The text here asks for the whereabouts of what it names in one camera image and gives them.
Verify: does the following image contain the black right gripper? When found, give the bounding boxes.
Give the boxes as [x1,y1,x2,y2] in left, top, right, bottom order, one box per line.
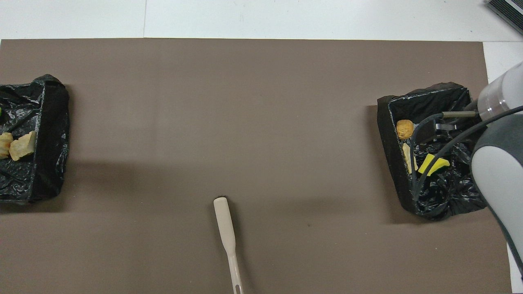
[416,116,464,144]

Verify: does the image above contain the brown bread roll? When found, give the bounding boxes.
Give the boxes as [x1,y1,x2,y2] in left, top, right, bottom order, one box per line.
[396,119,415,140]

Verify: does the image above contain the pale striped bread chunk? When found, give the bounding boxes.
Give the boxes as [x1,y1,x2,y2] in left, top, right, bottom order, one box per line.
[402,143,418,174]

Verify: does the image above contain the beige brush with black bristles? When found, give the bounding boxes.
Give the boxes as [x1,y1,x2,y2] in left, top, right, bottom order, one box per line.
[213,197,244,294]

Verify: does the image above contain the orange striped croissant piece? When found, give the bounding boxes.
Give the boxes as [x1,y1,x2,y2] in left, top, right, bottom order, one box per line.
[0,132,14,160]

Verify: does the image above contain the bin lined with black bag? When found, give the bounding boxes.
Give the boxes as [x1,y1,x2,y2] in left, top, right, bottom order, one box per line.
[0,74,70,205]
[377,82,493,221]

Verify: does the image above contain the dark ribbed device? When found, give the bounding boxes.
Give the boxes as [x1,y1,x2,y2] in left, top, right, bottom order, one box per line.
[485,0,523,35]

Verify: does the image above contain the brown table mat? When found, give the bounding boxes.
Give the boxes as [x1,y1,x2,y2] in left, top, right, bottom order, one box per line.
[0,38,512,294]

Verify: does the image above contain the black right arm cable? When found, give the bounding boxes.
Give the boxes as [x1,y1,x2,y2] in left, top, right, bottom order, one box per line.
[410,105,523,203]

